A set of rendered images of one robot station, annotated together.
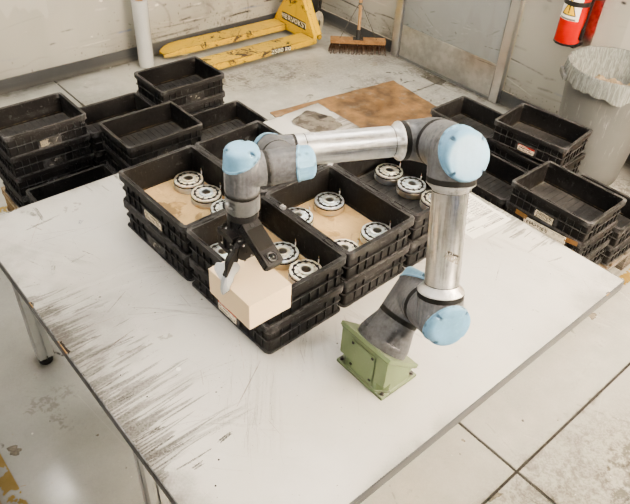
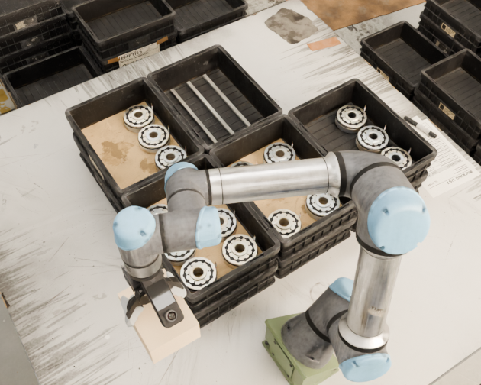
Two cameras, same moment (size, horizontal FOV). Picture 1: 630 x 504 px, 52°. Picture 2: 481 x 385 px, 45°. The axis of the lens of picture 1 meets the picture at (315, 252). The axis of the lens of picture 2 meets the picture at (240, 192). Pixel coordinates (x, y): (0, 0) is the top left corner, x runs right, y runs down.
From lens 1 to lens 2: 66 cm
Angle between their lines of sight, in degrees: 17
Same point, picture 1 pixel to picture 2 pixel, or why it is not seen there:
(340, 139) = (260, 182)
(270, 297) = (174, 339)
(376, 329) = (297, 340)
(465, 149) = (399, 223)
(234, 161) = (122, 240)
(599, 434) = not seen: outside the picture
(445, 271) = (367, 322)
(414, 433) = not seen: outside the picture
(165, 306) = (104, 259)
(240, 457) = not seen: outside the picture
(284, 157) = (182, 230)
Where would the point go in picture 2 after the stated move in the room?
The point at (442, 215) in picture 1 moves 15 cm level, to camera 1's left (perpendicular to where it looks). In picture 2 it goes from (369, 274) to (296, 261)
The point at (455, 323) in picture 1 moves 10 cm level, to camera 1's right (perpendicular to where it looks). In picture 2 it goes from (373, 368) to (418, 376)
